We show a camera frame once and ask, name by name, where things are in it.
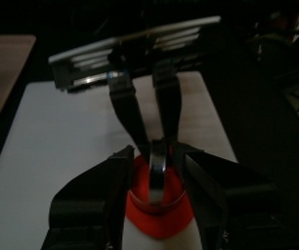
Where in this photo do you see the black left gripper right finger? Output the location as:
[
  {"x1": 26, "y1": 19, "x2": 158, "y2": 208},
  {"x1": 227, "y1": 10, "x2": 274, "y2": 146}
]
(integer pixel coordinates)
[{"x1": 171, "y1": 142, "x2": 282, "y2": 250}]

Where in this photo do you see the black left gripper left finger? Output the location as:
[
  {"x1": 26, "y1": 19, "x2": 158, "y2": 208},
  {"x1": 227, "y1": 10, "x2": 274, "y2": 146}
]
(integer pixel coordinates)
[{"x1": 41, "y1": 145, "x2": 135, "y2": 250}]

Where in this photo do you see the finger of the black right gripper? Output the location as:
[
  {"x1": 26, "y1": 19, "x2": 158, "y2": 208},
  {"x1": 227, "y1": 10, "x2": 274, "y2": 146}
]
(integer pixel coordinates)
[
  {"x1": 150, "y1": 57, "x2": 183, "y2": 154},
  {"x1": 105, "y1": 45, "x2": 153, "y2": 157}
]

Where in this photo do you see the orange dough disc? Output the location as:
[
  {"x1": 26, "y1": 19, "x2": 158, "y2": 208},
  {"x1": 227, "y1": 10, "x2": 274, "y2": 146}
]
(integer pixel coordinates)
[{"x1": 123, "y1": 152, "x2": 195, "y2": 241}]

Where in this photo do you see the white cutting board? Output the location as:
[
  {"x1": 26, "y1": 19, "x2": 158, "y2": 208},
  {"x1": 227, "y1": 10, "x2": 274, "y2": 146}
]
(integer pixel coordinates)
[{"x1": 0, "y1": 69, "x2": 239, "y2": 250}]

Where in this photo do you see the tan wooden board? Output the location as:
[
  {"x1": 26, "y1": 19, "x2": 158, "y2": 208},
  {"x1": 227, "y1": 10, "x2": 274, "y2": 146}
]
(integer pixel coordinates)
[{"x1": 0, "y1": 33, "x2": 37, "y2": 122}]

